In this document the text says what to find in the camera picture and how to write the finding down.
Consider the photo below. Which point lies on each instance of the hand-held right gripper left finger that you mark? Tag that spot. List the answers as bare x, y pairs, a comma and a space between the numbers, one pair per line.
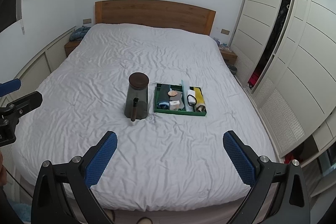
103, 158

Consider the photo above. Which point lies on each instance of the wall switch plate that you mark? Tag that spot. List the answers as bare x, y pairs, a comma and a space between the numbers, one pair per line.
225, 31
87, 21

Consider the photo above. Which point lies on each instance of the white bed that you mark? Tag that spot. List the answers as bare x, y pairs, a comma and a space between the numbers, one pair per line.
157, 56

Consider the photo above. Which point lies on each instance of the blue knitted cloth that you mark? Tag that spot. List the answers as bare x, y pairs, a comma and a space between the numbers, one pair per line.
80, 33

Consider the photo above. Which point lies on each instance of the dark round object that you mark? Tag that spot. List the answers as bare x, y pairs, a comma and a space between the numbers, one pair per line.
232, 69

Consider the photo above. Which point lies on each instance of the white louvered radiator cabinet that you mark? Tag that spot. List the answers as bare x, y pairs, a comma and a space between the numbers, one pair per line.
39, 66

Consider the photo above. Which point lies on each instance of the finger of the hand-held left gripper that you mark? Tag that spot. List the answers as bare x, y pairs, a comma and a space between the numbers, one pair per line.
11, 85
29, 100

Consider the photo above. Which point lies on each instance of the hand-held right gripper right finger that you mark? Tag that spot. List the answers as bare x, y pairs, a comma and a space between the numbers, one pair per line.
240, 158

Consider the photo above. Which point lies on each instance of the person's light blue fluffy clothing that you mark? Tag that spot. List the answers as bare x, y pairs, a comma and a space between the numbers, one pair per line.
21, 213

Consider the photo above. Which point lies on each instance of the green tray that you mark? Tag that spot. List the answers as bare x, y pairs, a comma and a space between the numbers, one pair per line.
181, 113

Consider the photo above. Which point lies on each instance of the small clutter pile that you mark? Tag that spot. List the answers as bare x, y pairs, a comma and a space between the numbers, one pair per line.
223, 45

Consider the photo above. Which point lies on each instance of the dark glass pitcher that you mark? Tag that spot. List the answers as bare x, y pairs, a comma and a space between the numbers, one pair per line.
136, 98

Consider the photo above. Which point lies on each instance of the white louvered wardrobe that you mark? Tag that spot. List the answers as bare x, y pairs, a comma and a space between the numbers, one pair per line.
302, 69

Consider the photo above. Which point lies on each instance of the red cloth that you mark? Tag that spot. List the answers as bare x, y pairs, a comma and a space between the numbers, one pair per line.
292, 158

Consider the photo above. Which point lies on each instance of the small peach patterned box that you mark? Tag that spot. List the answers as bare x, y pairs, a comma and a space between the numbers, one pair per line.
174, 105

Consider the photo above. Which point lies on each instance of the person's left hand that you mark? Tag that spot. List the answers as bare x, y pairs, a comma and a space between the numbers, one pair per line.
2, 174

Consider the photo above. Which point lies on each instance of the white tissue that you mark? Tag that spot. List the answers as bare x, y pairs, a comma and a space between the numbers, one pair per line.
191, 92

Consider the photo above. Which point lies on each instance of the light blue stick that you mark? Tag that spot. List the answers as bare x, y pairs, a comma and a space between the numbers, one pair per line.
184, 90

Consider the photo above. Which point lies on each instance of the red clothes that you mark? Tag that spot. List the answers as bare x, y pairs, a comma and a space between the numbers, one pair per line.
254, 79

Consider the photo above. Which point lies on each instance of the beige slipper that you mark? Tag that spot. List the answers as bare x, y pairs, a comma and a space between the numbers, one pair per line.
110, 217
145, 220

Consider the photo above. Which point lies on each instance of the blue grey sock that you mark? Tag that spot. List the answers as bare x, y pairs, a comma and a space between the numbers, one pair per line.
162, 98

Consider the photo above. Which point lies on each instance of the wooden nightstand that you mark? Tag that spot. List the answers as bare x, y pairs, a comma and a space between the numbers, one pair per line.
228, 56
72, 47

